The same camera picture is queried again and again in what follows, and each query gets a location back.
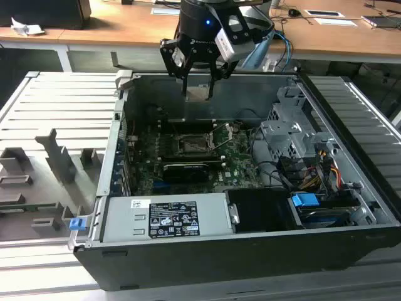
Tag installed black RAM stick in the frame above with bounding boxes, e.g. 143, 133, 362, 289
162, 159, 227, 167

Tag black graphics card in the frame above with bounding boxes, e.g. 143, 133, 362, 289
162, 162, 211, 184

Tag blue cable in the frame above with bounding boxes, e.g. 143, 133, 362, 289
271, 30, 294, 68

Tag thin black cable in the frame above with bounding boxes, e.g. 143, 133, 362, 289
236, 108, 267, 123

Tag crumpled white paper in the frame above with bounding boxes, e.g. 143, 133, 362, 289
11, 17, 45, 36

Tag grey power supply unit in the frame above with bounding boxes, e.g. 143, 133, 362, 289
100, 193, 236, 244

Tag black PC case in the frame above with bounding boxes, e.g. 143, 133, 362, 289
72, 70, 401, 292

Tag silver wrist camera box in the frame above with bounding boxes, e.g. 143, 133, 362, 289
215, 27, 256, 63

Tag wooden desk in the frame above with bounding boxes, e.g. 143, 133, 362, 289
0, 0, 401, 65

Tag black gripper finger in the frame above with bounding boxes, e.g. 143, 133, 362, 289
159, 38, 192, 96
209, 61, 241, 98

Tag CPU socket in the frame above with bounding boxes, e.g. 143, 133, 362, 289
170, 133, 210, 157

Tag metal socket cover frame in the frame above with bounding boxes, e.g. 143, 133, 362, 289
205, 124, 235, 151

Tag green motherboard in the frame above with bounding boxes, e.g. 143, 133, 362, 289
125, 120, 269, 195

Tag grey notebook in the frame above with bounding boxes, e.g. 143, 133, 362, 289
361, 14, 401, 31

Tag black box on desk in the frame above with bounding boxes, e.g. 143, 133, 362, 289
0, 0, 91, 31

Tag silver topped CPU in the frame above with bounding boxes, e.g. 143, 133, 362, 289
185, 87, 211, 102

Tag silver metal drive cage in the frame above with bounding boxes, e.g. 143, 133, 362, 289
259, 86, 339, 164

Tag yellow red power wires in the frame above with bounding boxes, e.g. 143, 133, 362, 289
299, 149, 343, 191

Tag black plastic shroud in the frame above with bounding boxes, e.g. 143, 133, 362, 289
227, 187, 300, 233

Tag grey parts rack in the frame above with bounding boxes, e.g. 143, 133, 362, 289
0, 128, 106, 242

